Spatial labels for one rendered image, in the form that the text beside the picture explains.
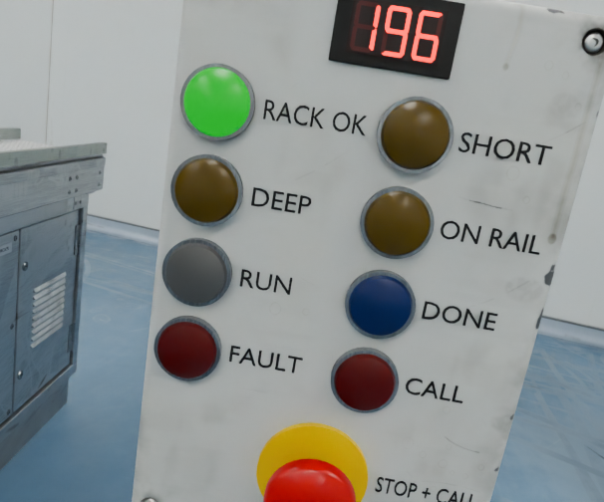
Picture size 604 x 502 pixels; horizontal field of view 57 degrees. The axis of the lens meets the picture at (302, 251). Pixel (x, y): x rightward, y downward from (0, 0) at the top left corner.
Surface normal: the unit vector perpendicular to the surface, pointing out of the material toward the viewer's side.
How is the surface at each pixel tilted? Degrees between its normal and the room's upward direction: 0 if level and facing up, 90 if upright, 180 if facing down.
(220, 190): 89
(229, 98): 88
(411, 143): 93
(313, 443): 90
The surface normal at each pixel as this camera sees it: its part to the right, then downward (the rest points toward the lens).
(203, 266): -0.03, 0.19
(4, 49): -0.25, 0.19
